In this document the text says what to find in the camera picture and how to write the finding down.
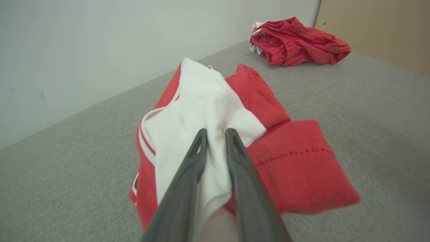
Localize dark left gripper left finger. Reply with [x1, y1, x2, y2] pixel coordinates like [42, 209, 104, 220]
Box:
[141, 128, 209, 242]

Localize beige wooden panel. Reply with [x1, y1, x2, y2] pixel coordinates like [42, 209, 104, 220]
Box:
[314, 0, 430, 78]

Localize red white-striped shorts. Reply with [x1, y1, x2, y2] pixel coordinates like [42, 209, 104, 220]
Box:
[249, 17, 351, 67]

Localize red white-sleeved t-shirt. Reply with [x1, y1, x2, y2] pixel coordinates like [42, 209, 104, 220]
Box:
[129, 57, 361, 242]

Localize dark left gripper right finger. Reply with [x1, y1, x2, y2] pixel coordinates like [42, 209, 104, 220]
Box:
[225, 128, 293, 242]

